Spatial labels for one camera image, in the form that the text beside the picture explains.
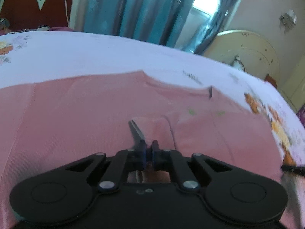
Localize floral white bed sheet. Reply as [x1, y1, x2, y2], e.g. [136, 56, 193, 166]
[0, 31, 305, 229]

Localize white hanging cable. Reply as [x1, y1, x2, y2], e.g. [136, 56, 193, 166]
[63, 0, 71, 28]

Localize cream round headboard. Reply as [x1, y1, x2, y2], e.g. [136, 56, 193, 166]
[203, 30, 280, 81]

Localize patterned cushion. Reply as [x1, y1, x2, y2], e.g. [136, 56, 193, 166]
[231, 55, 246, 72]

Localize wall decoration ornament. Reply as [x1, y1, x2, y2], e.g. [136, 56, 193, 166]
[279, 9, 297, 34]

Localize red heart-shaped headboard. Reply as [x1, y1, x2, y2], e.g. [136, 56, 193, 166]
[1, 0, 79, 29]

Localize teal blue curtain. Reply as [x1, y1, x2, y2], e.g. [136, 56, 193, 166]
[83, 0, 237, 55]

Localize pile of clothes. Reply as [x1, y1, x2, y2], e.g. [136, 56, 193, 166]
[1, 18, 74, 36]

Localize pink knit shirt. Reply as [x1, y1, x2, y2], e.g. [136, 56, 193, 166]
[1, 71, 282, 228]

